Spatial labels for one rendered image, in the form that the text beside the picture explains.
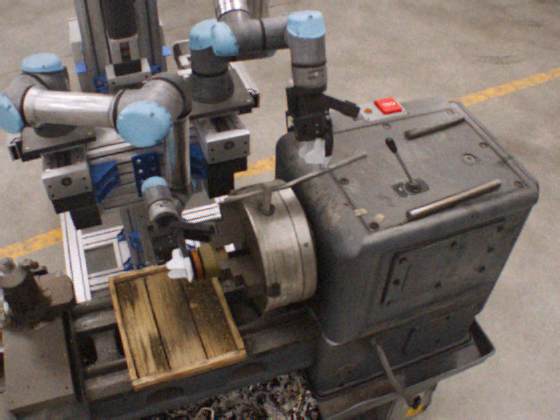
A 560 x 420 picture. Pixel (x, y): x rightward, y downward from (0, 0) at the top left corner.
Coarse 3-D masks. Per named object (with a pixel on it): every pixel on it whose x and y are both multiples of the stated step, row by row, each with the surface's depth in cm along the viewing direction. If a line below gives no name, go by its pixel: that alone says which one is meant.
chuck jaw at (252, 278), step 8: (240, 256) 138; (248, 256) 138; (224, 264) 136; (232, 264) 136; (240, 264) 136; (248, 264) 136; (224, 272) 136; (232, 272) 134; (240, 272) 134; (248, 272) 134; (256, 272) 134; (224, 280) 137; (232, 280) 136; (240, 280) 135; (248, 280) 132; (256, 280) 132; (248, 288) 131; (256, 288) 132; (264, 288) 133; (272, 288) 132; (272, 296) 133
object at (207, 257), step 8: (200, 248) 138; (208, 248) 138; (224, 248) 139; (192, 256) 136; (200, 256) 137; (208, 256) 136; (216, 256) 136; (224, 256) 138; (192, 264) 136; (200, 264) 136; (208, 264) 136; (216, 264) 136; (200, 272) 136; (208, 272) 136; (216, 272) 137
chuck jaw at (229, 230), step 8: (224, 208) 138; (232, 208) 139; (224, 216) 138; (232, 216) 139; (216, 224) 139; (224, 224) 138; (232, 224) 139; (240, 224) 140; (216, 232) 142; (224, 232) 139; (232, 232) 139; (240, 232) 140; (216, 240) 138; (224, 240) 139; (232, 240) 139; (240, 240) 140; (216, 248) 138
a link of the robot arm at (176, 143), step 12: (168, 72) 137; (180, 84) 136; (180, 120) 147; (168, 132) 150; (180, 132) 150; (168, 144) 153; (180, 144) 153; (168, 156) 156; (180, 156) 156; (168, 168) 160; (180, 168) 159; (168, 180) 163; (180, 180) 162; (192, 180) 172; (180, 192) 166; (192, 192) 172
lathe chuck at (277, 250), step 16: (240, 192) 137; (240, 208) 137; (256, 208) 131; (256, 224) 129; (272, 224) 130; (288, 224) 130; (256, 240) 129; (272, 240) 128; (288, 240) 129; (256, 256) 133; (272, 256) 128; (288, 256) 129; (272, 272) 129; (288, 272) 130; (288, 288) 133; (256, 304) 147; (272, 304) 135
